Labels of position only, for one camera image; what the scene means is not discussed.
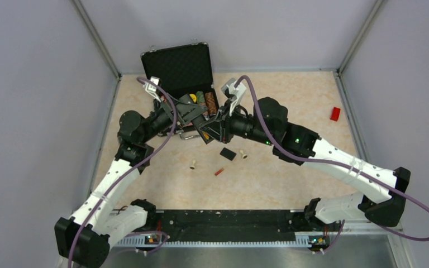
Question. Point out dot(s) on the cream chess pawn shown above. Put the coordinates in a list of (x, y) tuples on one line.
[(193, 165), (243, 154)]

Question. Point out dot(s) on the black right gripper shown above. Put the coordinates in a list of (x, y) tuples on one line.
[(226, 122)]

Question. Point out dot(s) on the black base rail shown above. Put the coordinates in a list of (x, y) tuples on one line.
[(232, 229)]

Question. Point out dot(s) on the red battery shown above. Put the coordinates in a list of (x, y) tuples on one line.
[(219, 171)]

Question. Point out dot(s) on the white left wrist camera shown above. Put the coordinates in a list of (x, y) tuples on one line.
[(151, 89)]

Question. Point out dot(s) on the black remote with buttons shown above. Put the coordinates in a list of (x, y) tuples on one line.
[(197, 122)]

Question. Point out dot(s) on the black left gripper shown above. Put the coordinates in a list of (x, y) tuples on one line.
[(186, 112)]

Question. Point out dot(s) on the cream chess pawn right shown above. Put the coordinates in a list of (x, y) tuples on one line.
[(243, 154)]

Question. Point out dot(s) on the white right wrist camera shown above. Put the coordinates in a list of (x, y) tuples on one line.
[(234, 92)]

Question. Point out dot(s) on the cream chess pawn left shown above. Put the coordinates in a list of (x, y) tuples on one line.
[(193, 165)]

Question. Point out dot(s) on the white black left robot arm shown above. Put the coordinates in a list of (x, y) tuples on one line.
[(88, 235)]

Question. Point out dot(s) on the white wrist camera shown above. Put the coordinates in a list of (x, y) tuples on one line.
[(151, 89), (234, 92)]

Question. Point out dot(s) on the red toy brick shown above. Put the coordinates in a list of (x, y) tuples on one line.
[(335, 114)]

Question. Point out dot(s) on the yellow poker chip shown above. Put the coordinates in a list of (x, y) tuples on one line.
[(193, 98)]

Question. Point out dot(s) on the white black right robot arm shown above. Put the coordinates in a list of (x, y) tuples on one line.
[(373, 201)]

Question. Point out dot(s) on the black poker chip case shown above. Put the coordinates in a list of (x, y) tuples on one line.
[(182, 70)]

